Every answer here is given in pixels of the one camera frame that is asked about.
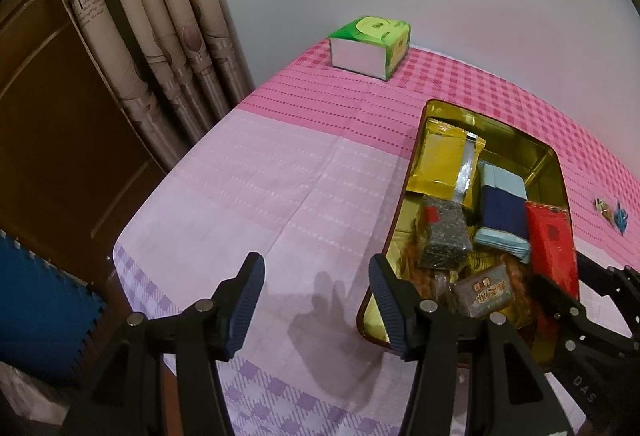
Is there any navy and pale blue packet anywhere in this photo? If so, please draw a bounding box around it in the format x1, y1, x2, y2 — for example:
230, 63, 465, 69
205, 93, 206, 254
473, 160, 532, 263

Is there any brown cube snack packet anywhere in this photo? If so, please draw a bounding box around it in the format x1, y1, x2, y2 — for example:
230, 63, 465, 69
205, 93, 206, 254
452, 263, 516, 319

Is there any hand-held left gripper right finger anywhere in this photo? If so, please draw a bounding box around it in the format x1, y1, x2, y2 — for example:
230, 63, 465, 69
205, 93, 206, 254
368, 254, 576, 436

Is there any blue wrapped candy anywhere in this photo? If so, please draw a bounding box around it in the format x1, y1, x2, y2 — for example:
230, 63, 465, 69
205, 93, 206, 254
612, 198, 630, 235

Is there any dark grey block snack packet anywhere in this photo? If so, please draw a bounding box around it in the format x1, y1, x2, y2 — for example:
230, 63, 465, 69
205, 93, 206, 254
415, 194, 474, 269

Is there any yellow snack packet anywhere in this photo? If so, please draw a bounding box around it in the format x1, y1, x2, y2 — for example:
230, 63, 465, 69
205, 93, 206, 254
405, 117, 487, 209

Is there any pink checked tablecloth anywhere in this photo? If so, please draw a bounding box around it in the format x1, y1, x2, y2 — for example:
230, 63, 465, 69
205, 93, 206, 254
112, 38, 640, 436

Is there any green tissue box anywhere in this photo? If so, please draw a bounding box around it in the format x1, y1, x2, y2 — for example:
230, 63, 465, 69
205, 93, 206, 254
327, 15, 412, 82

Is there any red snack packet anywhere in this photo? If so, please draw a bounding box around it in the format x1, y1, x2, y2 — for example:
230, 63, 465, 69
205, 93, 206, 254
523, 200, 580, 303

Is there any dark red gold tin box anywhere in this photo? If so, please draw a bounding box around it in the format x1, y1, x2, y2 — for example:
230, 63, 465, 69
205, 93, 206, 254
355, 98, 582, 370

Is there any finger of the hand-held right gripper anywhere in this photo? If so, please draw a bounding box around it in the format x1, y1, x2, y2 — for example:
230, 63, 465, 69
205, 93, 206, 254
530, 274, 632, 358
575, 253, 640, 333

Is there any beige printed curtain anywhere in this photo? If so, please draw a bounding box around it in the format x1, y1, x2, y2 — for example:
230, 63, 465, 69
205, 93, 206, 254
42, 0, 256, 175

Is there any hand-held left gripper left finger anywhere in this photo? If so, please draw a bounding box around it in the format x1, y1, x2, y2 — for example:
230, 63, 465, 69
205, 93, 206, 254
62, 252, 266, 436

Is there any brown wooden door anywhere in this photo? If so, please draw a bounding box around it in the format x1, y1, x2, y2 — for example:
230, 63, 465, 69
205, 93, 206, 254
0, 0, 169, 287

